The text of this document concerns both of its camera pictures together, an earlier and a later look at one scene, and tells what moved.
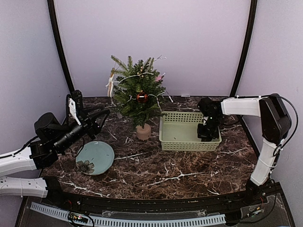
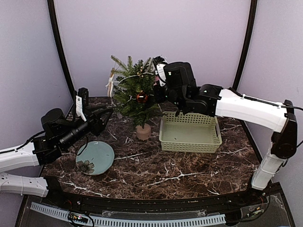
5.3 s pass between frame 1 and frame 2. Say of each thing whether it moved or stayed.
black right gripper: moved
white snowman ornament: stayed
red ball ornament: stayed
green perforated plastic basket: stayed
